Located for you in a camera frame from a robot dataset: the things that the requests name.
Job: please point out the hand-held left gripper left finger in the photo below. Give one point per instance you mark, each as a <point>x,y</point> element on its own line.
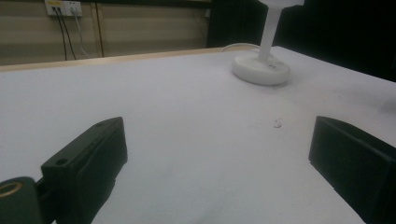
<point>90,161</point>

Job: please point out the black curtain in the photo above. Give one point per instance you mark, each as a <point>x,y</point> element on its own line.
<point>311,28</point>

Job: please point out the white wall power strip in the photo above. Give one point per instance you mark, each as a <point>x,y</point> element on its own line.
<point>63,7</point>

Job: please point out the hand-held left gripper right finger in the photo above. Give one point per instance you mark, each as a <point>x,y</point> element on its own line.
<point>358,161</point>

